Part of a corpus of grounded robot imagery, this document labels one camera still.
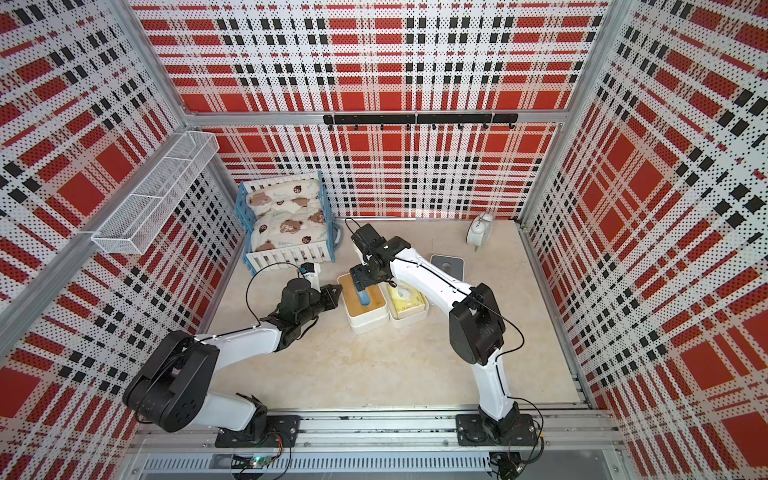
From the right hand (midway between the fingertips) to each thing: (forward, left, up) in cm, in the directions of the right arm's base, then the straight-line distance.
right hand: (372, 275), depth 88 cm
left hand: (-1, +8, -4) cm, 10 cm away
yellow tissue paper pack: (-3, -10, -8) cm, 13 cm away
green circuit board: (-45, +25, -12) cm, 52 cm away
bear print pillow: (+32, +35, -5) cm, 47 cm away
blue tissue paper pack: (-3, +3, -8) cm, 9 cm away
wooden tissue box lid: (-6, +6, -5) cm, 10 cm away
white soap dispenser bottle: (+22, -36, -5) cm, 43 cm away
